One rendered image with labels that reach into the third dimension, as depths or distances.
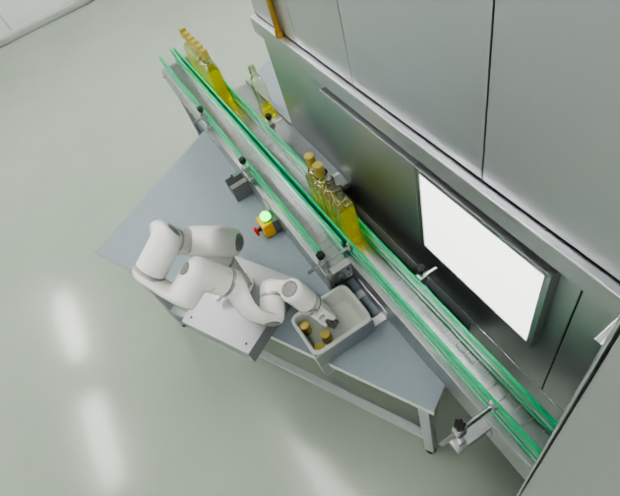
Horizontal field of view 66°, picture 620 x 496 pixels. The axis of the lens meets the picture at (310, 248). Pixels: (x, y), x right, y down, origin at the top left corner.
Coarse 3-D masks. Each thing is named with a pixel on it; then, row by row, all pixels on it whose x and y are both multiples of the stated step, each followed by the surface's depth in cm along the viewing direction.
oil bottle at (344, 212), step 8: (336, 200) 152; (344, 200) 150; (336, 208) 152; (344, 208) 151; (352, 208) 153; (336, 216) 158; (344, 216) 153; (352, 216) 155; (344, 224) 156; (352, 224) 158; (344, 232) 160; (352, 232) 161; (360, 232) 164; (352, 240) 164; (360, 240) 166
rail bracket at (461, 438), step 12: (492, 408) 117; (456, 420) 113; (468, 420) 117; (480, 420) 125; (456, 432) 115; (468, 432) 124; (480, 432) 124; (444, 444) 115; (456, 444) 123; (468, 444) 123
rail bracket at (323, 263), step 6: (348, 246) 155; (318, 252) 151; (342, 252) 156; (318, 258) 151; (324, 258) 155; (330, 258) 155; (324, 264) 154; (312, 270) 154; (324, 270) 157; (324, 276) 160; (330, 276) 159
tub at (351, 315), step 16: (336, 288) 162; (336, 304) 166; (352, 304) 163; (304, 320) 163; (352, 320) 161; (368, 320) 153; (304, 336) 154; (320, 336) 161; (336, 336) 159; (320, 352) 150
